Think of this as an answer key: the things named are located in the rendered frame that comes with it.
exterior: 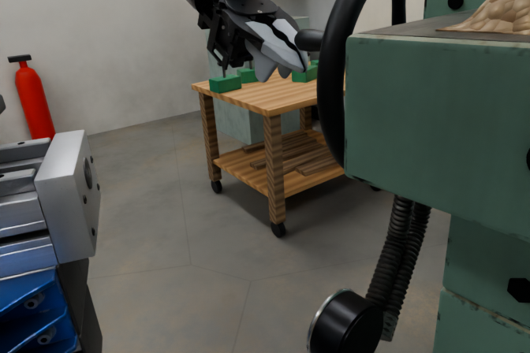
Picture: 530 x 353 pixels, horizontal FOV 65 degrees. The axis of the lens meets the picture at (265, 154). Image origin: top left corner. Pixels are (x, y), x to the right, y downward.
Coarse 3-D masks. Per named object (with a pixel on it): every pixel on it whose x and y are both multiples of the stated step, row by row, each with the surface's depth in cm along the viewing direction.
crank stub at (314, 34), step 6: (300, 30) 47; (306, 30) 46; (312, 30) 45; (318, 30) 45; (300, 36) 46; (306, 36) 45; (312, 36) 45; (318, 36) 44; (294, 42) 47; (300, 42) 46; (306, 42) 45; (312, 42) 45; (318, 42) 44; (300, 48) 47; (306, 48) 46; (312, 48) 45; (318, 48) 45
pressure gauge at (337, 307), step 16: (336, 304) 31; (352, 304) 31; (368, 304) 32; (320, 320) 31; (336, 320) 30; (352, 320) 30; (368, 320) 31; (320, 336) 31; (336, 336) 30; (352, 336) 30; (368, 336) 32; (320, 352) 31; (336, 352) 30; (352, 352) 31; (368, 352) 33
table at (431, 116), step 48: (384, 48) 14; (432, 48) 13; (480, 48) 12; (528, 48) 11; (384, 96) 15; (432, 96) 14; (480, 96) 12; (528, 96) 11; (384, 144) 16; (432, 144) 14; (480, 144) 13; (528, 144) 12; (432, 192) 15; (480, 192) 13; (528, 192) 12; (528, 240) 13
